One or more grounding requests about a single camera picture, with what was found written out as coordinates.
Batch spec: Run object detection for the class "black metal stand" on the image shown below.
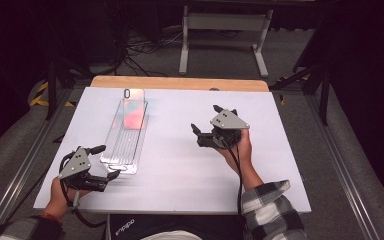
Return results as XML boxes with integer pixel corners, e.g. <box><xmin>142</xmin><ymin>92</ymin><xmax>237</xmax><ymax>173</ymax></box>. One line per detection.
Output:
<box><xmin>269</xmin><ymin>13</ymin><xmax>333</xmax><ymax>127</ymax></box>
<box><xmin>44</xmin><ymin>54</ymin><xmax>95</xmax><ymax>122</ymax></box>

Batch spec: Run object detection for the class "metal frame stand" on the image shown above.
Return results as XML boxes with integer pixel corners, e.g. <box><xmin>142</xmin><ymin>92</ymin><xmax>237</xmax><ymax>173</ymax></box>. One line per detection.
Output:
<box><xmin>178</xmin><ymin>0</ymin><xmax>275</xmax><ymax>79</ymax></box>

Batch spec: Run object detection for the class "person's right hand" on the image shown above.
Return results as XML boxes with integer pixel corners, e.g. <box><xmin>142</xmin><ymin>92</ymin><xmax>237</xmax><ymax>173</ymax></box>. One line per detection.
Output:
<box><xmin>216</xmin><ymin>129</ymin><xmax>254</xmax><ymax>175</ymax></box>

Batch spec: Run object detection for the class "person's left hand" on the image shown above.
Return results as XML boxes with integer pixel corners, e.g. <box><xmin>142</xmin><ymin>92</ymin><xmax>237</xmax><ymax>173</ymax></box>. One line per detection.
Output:
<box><xmin>44</xmin><ymin>177</ymin><xmax>91</xmax><ymax>220</ymax></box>

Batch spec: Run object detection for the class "bundle of black floor cables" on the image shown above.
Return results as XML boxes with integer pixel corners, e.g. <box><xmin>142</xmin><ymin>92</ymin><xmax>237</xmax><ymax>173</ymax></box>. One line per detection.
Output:
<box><xmin>113</xmin><ymin>26</ymin><xmax>185</xmax><ymax>78</ymax></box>

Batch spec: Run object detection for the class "aluminium floor rail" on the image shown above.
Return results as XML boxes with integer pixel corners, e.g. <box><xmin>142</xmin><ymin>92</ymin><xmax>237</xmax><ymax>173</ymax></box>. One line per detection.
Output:
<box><xmin>304</xmin><ymin>93</ymin><xmax>383</xmax><ymax>240</ymax></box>
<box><xmin>0</xmin><ymin>87</ymin><xmax>75</xmax><ymax>231</ymax></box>

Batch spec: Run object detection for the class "person's black shirt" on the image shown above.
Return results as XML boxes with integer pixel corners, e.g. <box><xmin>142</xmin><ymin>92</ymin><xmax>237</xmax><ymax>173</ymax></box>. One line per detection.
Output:
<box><xmin>107</xmin><ymin>213</ymin><xmax>245</xmax><ymax>240</ymax></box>

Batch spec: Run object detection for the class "right hand-held gripper cable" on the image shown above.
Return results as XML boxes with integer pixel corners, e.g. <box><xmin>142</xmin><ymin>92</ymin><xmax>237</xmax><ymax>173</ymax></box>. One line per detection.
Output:
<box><xmin>221</xmin><ymin>139</ymin><xmax>245</xmax><ymax>216</ymax></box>

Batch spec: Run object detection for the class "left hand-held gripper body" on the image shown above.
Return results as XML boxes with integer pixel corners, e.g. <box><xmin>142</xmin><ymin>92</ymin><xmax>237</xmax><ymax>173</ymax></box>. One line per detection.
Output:
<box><xmin>57</xmin><ymin>145</ymin><xmax>111</xmax><ymax>193</ymax></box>

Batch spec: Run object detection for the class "iridescent phone case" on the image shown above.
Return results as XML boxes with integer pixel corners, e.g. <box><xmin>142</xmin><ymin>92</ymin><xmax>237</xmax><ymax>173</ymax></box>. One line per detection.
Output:
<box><xmin>122</xmin><ymin>87</ymin><xmax>146</xmax><ymax>131</ymax></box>

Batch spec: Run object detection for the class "clear plastic tray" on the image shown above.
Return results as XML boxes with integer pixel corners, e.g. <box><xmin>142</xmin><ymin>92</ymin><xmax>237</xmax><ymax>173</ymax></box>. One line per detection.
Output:
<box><xmin>99</xmin><ymin>98</ymin><xmax>150</xmax><ymax>176</ymax></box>

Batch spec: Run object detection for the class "hand-held gripper cable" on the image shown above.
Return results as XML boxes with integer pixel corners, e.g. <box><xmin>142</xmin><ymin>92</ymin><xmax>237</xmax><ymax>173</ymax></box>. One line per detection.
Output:
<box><xmin>58</xmin><ymin>151</ymin><xmax>110</xmax><ymax>230</ymax></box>
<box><xmin>221</xmin><ymin>139</ymin><xmax>245</xmax><ymax>216</ymax></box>

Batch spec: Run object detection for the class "left hand-held gripper cable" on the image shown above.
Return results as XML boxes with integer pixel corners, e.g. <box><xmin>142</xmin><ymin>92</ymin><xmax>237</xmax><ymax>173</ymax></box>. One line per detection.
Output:
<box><xmin>58</xmin><ymin>151</ymin><xmax>110</xmax><ymax>230</ymax></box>

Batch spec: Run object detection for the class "red bracelet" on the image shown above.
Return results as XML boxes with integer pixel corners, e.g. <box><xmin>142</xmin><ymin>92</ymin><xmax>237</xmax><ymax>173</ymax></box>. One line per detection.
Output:
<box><xmin>39</xmin><ymin>211</ymin><xmax>63</xmax><ymax>225</ymax></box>

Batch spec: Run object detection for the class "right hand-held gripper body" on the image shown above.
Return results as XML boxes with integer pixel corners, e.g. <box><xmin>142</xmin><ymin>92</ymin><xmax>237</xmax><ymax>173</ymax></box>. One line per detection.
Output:
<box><xmin>196</xmin><ymin>108</ymin><xmax>251</xmax><ymax>150</ymax></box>

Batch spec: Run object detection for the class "yellow and black floor tape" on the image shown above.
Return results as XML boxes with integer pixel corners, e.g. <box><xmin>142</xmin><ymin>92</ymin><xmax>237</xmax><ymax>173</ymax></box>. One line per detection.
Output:
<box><xmin>29</xmin><ymin>81</ymin><xmax>77</xmax><ymax>108</ymax></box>

